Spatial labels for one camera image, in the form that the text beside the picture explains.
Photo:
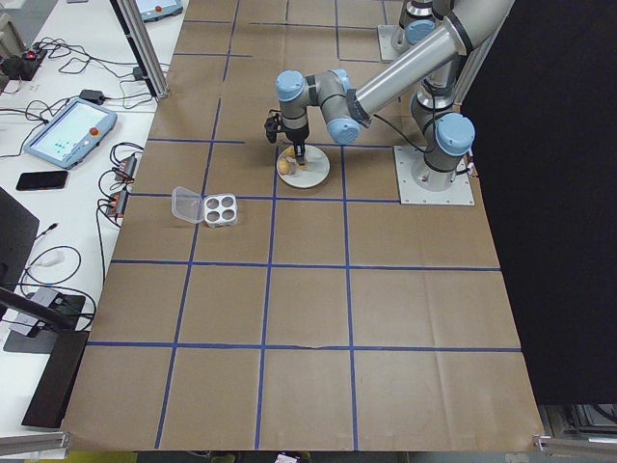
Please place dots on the brown egg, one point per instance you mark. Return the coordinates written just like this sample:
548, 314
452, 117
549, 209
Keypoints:
303, 165
289, 152
286, 167

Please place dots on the white round plate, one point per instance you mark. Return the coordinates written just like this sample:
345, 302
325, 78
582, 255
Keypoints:
313, 176

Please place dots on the aluminium extrusion bar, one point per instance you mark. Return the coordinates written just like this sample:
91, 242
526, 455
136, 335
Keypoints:
573, 441
34, 440

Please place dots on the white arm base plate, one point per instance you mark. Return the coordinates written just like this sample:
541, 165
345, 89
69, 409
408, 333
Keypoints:
405, 193
383, 43

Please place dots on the clear plastic egg carton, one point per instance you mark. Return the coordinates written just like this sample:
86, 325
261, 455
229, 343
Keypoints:
220, 209

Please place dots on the black power adapter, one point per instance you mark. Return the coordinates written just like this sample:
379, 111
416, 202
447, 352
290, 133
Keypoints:
140, 73
91, 95

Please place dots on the small grey adapter box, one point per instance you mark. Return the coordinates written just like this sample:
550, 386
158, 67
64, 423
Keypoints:
118, 205
126, 166

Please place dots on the black monitor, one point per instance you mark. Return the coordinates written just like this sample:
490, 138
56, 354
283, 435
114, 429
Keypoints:
14, 236

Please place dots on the black frame cover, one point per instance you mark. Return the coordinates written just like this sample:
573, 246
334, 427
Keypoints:
554, 193

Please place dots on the black smartphone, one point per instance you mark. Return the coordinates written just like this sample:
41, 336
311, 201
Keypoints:
42, 180

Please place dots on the dark flat panel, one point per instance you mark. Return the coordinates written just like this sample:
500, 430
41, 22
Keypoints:
55, 381

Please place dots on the grey teach pendant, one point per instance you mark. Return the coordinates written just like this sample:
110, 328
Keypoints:
72, 130
159, 8

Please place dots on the black power strip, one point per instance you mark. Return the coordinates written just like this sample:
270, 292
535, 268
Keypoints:
21, 65

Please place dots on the aluminium camera post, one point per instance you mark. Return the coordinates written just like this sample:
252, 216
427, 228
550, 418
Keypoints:
144, 53

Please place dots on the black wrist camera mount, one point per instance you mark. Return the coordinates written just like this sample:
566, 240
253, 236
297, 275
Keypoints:
272, 128

